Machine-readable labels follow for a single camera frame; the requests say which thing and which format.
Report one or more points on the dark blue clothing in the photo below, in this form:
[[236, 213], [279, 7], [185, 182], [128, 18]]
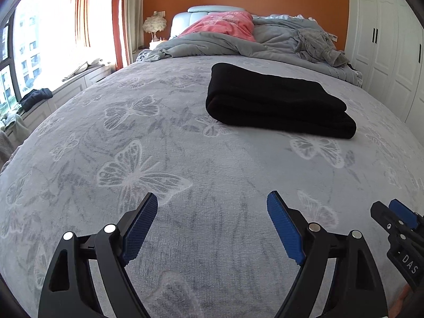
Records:
[[36, 97]]

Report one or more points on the black pants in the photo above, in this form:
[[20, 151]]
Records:
[[275, 102]]

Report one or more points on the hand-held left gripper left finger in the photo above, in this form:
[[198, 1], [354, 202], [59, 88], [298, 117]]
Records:
[[140, 228]]

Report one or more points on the crumpled grey cloth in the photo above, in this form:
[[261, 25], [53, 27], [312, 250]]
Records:
[[318, 46]]

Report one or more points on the grey duvet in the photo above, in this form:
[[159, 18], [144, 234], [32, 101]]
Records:
[[212, 44]]

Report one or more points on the white feather lamp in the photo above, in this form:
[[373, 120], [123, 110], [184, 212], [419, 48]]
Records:
[[154, 25]]

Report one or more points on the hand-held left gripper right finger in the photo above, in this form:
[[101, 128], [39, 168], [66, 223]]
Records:
[[286, 228]]

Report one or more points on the window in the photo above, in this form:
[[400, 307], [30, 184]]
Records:
[[43, 39]]

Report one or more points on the white wardrobe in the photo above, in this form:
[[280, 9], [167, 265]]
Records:
[[387, 39]]

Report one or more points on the grey butterfly blanket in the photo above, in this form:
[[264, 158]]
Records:
[[212, 179]]

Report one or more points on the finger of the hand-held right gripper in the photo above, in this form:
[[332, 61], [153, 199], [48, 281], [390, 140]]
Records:
[[402, 212], [384, 217]]

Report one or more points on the pale blue headboard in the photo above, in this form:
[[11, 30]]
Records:
[[198, 9]]

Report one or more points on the pink pillow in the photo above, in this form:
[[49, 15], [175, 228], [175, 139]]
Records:
[[222, 23]]

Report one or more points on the white nightstand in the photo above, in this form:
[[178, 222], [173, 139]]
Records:
[[139, 53]]

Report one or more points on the person's right hand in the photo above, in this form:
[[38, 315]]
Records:
[[402, 301]]

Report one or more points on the orange curtain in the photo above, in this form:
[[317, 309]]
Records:
[[116, 16]]

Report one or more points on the grey hanging cloth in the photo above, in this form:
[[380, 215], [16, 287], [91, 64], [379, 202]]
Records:
[[13, 132]]

